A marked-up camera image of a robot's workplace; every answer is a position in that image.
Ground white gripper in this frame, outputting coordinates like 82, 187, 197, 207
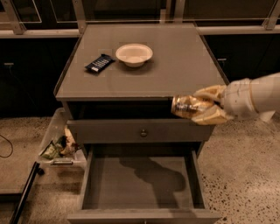
191, 79, 257, 125

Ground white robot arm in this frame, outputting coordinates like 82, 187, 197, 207
192, 73, 280, 125

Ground round brass drawer knob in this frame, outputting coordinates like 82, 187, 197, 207
140, 129, 148, 137

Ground grey drawer cabinet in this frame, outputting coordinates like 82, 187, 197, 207
56, 24, 228, 152

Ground grey open middle drawer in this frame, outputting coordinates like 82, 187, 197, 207
67, 143, 221, 224

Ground grey top drawer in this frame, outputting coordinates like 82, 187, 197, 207
66, 119, 214, 144

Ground dark blue snack bar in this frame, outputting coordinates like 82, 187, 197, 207
85, 54, 115, 73

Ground clear plastic storage bin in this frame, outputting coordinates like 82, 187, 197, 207
37, 108, 87, 168

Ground green snack bag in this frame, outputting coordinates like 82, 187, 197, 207
41, 141, 62, 160

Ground white window frame railing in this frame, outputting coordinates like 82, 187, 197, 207
1, 0, 280, 38

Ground black metal floor rail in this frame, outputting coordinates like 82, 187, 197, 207
10, 162, 44, 224

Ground black floor cable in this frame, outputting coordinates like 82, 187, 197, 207
0, 134, 15, 159

